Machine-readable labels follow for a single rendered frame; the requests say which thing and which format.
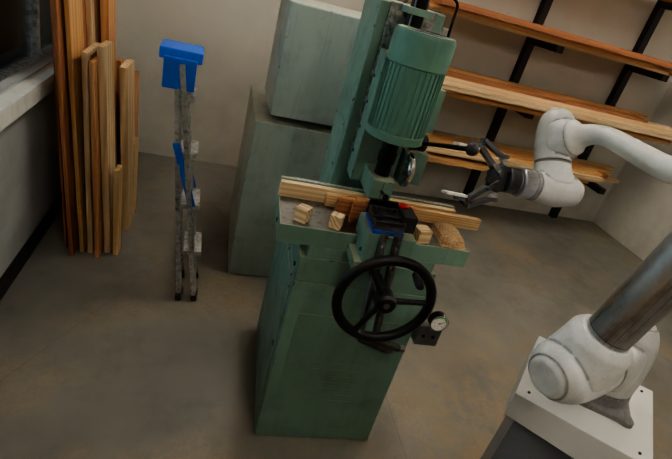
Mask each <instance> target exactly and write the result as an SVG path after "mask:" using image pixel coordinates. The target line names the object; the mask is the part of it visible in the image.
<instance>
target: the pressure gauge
mask: <svg viewBox="0 0 672 459"><path fill-rule="evenodd" d="M444 322H445V323H444ZM428 323H429V325H430V330H431V331H442V330H444V329H446V328H447V327H448V325H449V320H448V318H447V316H446V314H445V313H444V312H442V311H435V312H433V313H431V314H430V315H429V317H428ZM439 323H440V325H439ZM441 323H443V324H441Z"/></svg>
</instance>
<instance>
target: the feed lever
mask: <svg viewBox="0 0 672 459"><path fill-rule="evenodd" d="M428 146H432V147H438V148H445V149H452V150H459V151H465V152H466V154H467V155H469V156H475V155H477V154H478V152H479V147H478V145H477V144H475V143H469V144H468V145H467V146H460V145H452V144H444V143H436V142H429V138H428V136H427V135H425V137H424V140H423V143H422V145H421V146H420V147H416V148H410V147H409V149H410V150H413V151H418V152H424V151H425V150H426V149H427V147H428Z"/></svg>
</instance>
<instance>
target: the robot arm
mask: <svg viewBox="0 0 672 459"><path fill-rule="evenodd" d="M469 143H475V144H477V145H478V147H479V152H480V153H481V155H482V156H483V158H484V159H485V161H486V163H487V165H488V167H489V168H490V169H489V170H487V176H486V178H485V182H486V183H485V184H483V185H482V186H481V187H479V188H477V189H476V190H474V191H472V192H471V193H469V194H467V195H465V194H462V193H457V192H452V191H447V190H441V192H442V193H445V194H449V195H453V198H454V199H456V200H460V201H463V207H465V208H468V209H469V208H472V207H476V206H479V205H482V204H485V203H488V202H497V201H498V198H497V193H498V192H504V193H509V194H511V195H512V196H513V197H516V198H521V199H525V200H531V201H533V202H535V203H537V204H540V205H543V206H548V207H559V208H561V207H569V206H575V205H577V204H578V203H579V202H580V201H581V200H582V198H583V196H584V192H585V189H584V186H583V184H582V183H581V182H580V180H579V179H578V178H576V177H575V176H574V175H573V171H572V166H571V163H572V158H575V157H576V156H577V155H580V154H582V153H583V152H584V150H585V148H586V147H587V146H590V145H600V146H603V147H605V148H607V149H609V150H610V151H612V152H614V153H615V154H617V155H618V156H620V157H622V158H623V159H625V160H626V161H628V162H629V163H631V164H633V165H634V166H636V167H637V168H639V169H641V170H642V171H644V172H646V173H647V174H649V175H651V176H652V177H654V178H656V179H658V180H660V181H663V182H665V183H668V184H671V185H672V156H670V155H668V154H666V153H664V152H662V151H660V150H658V149H656V148H654V147H652V146H650V145H648V144H646V143H644V142H642V141H640V140H638V139H636V138H634V137H632V136H630V135H628V134H626V133H624V132H622V131H620V130H617V129H615V128H612V127H609V126H605V125H599V124H581V123H580V122H579V121H577V120H575V117H574V116H573V114H572V113H571V112H570V111H569V110H566V109H564V108H554V109H551V110H548V111H547V112H546V113H544V114H543V115H542V117H541V118H540V120H539V123H538V125H537V129H536V134H535V141H534V167H533V169H528V168H527V169H525V168H520V167H519V168H512V167H508V166H506V165H505V164H506V161H507V160H508V159H509V158H510V156H509V155H506V154H504V153H502V152H501V151H500V150H499V149H498V148H497V147H496V146H495V145H494V144H493V143H492V142H491V141H490V140H488V139H487V138H480V141H479V142H478V143H477V142H473V141H467V144H464V143H460V142H453V144H455V145H460V146H467V145H468V144H469ZM484 145H485V146H486V147H487V148H488V149H489V150H490V151H491V152H492V153H494V154H495V155H496V156H497V157H499V160H500V161H501V163H500V164H497V163H496V162H495V161H494V160H493V158H492V157H491V155H490V154H489V152H488V150H487V149H486V147H485V146H484ZM490 190H491V191H492V192H493V193H492V194H490V195H488V196H485V197H482V198H479V199H475V198H476V197H478V196H480V195H481V194H483V193H485V192H487V191H490ZM473 199H475V200H473ZM471 200H472V201H471ZM671 310H672V231H671V232H670V233H669V234H668V235H667V236H666V237H665V239H664V240H663V241H662V242H661V243H660V244H659V245H658V246H657V247H656V248H655V249H654V250H653V251H652V252H651V253H650V254H649V255H648V257H647V258H646V259H645V260H644V261H643V262H642V263H641V264H640V265H639V266H638V267H637V268H636V269H635V270H634V271H633V272H632V274H631V275H630V276H629V277H628V278H627V279H626V280H625V281H624V282H623V283H622V284H621V285H620V286H619V287H618V288H617V289H616V290H615V292H614V293H613V294H612V295H611V296H610V297H609V298H608V299H607V300H606V301H605V302H604V303H603V304H602V305H601V306H600V307H599V308H598V310H597V311H596V312H595V313H594V314H580V315H576V316H574V317H573V318H572V319H570V320H569V321H568V322H567V323H566V324H565V325H563V326H562V327H561V328H560V329H558V330H557V331H556V332H555V333H553V334H552V335H551V336H549V337H548V339H547V340H545V341H542V342H541V343H539V344H538V345H537V346H536V347H535V349H534V350H533V352H532V354H531V356H530V359H529V362H528V371H529V375H530V378H531V381H532V383H533V384H534V386H535V387H536V389H537V390H538V391H539V392H540V393H542V394H543V395H544V396H546V397H547V398H548V399H549V400H552V401H554V402H557V403H561V404H568V405H577V404H578V405H581V406H583V407H585V408H587V409H589V410H591V411H594V412H596V413H598V414H600V415H602V416H605V417H607V418H609V419H611V420H613V421H615V422H617V423H619V424H620V425H622V426H623V427H625V428H627V429H632V427H633V426H634V421H633V419H632V417H631V414H630V407H629V401H630V399H631V397H632V395H633V394H634V392H635V391H636V390H637V388H638V387H639V386H640V385H641V383H642V382H643V380H644V379H645V377H646V376H647V374H648V373H649V371H650V369H651V367H652V366H653V364H654V362H655V360H656V357H657V355H658V352H659V347H660V336H659V331H658V329H657V327H656V324H657V323H658V322H659V321H660V320H661V319H663V318H664V317H665V316H666V315H667V314H668V313H669V312H670V311H671Z"/></svg>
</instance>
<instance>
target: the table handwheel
mask: <svg viewBox="0 0 672 459"><path fill-rule="evenodd" d="M384 266H399V267H404V268H407V269H410V270H412V271H414V272H417V273H418V274H419V276H420V277H421V278H422V280H423V281H424V284H425V287H426V299H425V300H416V299H402V298H395V296H394V293H393V291H392V290H391V289H390V288H387V287H386V284H385V282H384V278H383V276H382V274H380V273H379V277H378V274H377V272H376V269H375V268H379V267H384ZM367 271H370V272H368V273H369V276H370V274H371V276H372V278H373V281H374V283H375V286H374V291H375V292H374V293H373V296H372V299H373V302H374V307H373V308H372V309H371V310H370V311H369V312H368V313H367V314H366V315H365V316H364V317H363V318H362V319H361V320H360V321H359V322H358V323H356V324H355V325H354V326H353V325H352V324H351V323H350V322H349V321H348V320H347V319H346V317H345V316H344V314H343V311H342V299H343V296H344V293H345V291H346V290H347V288H348V287H349V285H350V284H351V283H352V282H353V281H354V280H355V279H356V278H357V277H359V276H360V275H362V274H363V273H365V272H367ZM436 296H437V289H436V284H435V281H434V278H433V276H432V275H431V273H430V272H429V271H428V269H427V268H426V267H424V266H423V265H422V264H421V263H419V262H417V261H416V260H413V259H411V258H408V257H404V256H398V255H384V256H378V257H374V258H371V259H368V260H365V261H363V262H361V263H359V264H357V265H356V266H354V267H353V268H351V269H350V270H349V271H348V272H347V273H346V274H345V275H344V276H343V277H342V278H341V279H340V281H339V282H338V284H337V286H336V287H335V290H334V292H333V296H332V302H331V306H332V313H333V316H334V319H335V321H336V322H337V324H338V325H339V327H340V328H341V329H342V330H343V331H344V332H346V333H347V334H349V335H350V336H352V337H354V338H357V339H359V340H363V341H369V342H385V341H391V340H395V339H398V338H401V337H403V336H405V335H407V334H409V333H411V332H413V331H414V330H416V329H417V328H418V327H419V326H420V325H422V324H423V323H424V322H425V320H426V319H427V318H428V317H429V315H430V314H431V312H432V310H433V308H434V305H435V302H436ZM397 305H416V306H423V307H422V308H421V310H420V311H419V313H418V314H417V315H416V316H415V317H414V318H413V319H412V320H410V321H409V322H408V323H406V324H404V325H403V326H400V327H398V328H396V329H393V330H389V331H383V332H370V331H365V330H362V329H360V328H361V327H362V326H363V325H364V324H365V323H366V322H367V321H368V320H369V319H370V318H371V317H372V316H374V315H375V314H376V313H377V312H379V313H381V314H387V313H390V312H392V311H393V310H394V309H395V308H396V306H397Z"/></svg>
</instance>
